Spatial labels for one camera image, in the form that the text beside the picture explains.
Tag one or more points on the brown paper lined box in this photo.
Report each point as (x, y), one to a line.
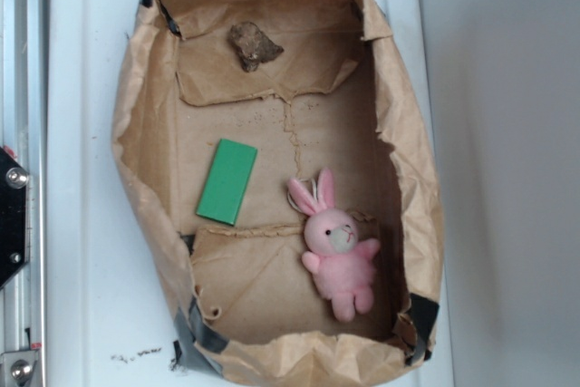
(338, 97)

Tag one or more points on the pink plush bunny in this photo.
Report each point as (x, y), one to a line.
(340, 263)

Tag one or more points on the aluminium frame rail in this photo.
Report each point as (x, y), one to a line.
(21, 343)

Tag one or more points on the black mounting bracket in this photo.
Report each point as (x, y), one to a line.
(14, 217)

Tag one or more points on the brown rock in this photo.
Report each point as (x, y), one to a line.
(252, 45)

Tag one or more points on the white plastic tray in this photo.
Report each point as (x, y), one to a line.
(107, 320)

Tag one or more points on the green rectangular block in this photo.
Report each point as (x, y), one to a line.
(227, 181)

